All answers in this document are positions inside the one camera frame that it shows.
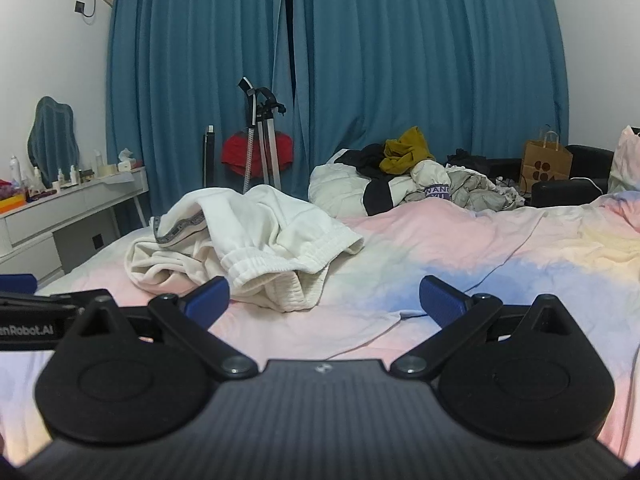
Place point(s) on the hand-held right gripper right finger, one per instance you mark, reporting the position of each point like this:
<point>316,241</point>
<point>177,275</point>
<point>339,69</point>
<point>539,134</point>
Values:
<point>441,302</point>

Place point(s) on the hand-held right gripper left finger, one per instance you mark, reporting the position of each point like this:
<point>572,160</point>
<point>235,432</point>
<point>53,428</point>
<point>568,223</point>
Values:
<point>207,299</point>

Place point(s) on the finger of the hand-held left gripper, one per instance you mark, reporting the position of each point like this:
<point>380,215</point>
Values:
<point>17,283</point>

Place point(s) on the white pants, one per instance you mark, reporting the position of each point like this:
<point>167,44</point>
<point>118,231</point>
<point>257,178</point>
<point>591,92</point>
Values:
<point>260,230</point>

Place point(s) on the dark clothes heap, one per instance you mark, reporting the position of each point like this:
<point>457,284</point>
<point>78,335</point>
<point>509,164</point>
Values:
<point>470,160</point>

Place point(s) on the white dressing table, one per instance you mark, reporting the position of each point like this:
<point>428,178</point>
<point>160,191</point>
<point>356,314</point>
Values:
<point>50,220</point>

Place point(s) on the pastel tie-dye quilt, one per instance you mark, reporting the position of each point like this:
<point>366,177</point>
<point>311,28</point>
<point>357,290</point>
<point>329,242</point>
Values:
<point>500,260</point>

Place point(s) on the orange box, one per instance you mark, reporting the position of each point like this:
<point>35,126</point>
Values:
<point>11,204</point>

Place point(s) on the red item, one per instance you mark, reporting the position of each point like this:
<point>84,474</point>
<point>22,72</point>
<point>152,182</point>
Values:
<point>6,187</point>

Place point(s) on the white spray bottle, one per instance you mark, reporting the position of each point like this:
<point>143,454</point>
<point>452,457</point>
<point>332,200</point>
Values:
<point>15,170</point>

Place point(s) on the black tall slim appliance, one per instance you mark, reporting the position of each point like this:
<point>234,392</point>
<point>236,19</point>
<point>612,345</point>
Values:
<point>208,160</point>

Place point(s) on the white slim bottle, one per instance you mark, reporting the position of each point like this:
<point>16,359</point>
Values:
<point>97,161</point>

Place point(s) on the blue wavy-edged mirror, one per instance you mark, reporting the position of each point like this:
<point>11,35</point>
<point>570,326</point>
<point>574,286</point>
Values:
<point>52,140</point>

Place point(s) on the red cloth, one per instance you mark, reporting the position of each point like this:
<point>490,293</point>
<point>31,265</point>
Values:
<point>235,152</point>

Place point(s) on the mustard yellow garment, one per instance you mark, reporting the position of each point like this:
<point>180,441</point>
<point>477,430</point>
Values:
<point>405,152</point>

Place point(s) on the tissue box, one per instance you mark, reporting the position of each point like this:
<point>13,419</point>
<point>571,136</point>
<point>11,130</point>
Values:
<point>126,162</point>

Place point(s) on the black garment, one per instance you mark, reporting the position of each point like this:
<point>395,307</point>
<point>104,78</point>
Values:
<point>362,157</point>

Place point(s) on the black sofa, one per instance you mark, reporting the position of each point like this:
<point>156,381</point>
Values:
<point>565,192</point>

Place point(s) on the brown paper bag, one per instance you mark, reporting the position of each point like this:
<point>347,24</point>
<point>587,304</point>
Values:
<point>545,165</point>

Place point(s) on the black garment steamer stand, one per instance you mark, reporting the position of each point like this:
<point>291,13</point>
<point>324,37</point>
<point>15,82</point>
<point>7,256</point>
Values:
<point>260,125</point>

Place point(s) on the pink-white pillow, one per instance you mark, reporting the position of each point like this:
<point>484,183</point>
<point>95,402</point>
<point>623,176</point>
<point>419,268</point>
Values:
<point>627,160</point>

